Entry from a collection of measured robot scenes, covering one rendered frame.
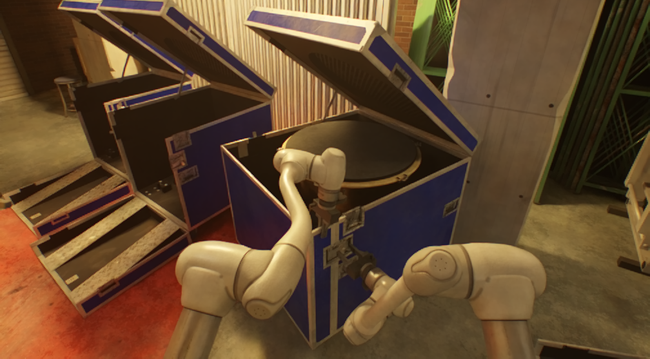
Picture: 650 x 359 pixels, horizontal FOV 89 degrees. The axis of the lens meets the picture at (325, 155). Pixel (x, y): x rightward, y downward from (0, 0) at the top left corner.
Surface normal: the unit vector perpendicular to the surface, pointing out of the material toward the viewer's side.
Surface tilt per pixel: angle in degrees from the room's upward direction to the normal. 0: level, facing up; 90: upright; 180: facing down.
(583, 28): 90
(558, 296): 0
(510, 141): 90
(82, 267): 2
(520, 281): 43
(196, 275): 39
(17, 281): 0
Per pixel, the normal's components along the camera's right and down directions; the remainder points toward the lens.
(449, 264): -0.24, -0.49
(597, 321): 0.00, -0.88
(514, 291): 0.04, -0.35
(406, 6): -0.54, 0.40
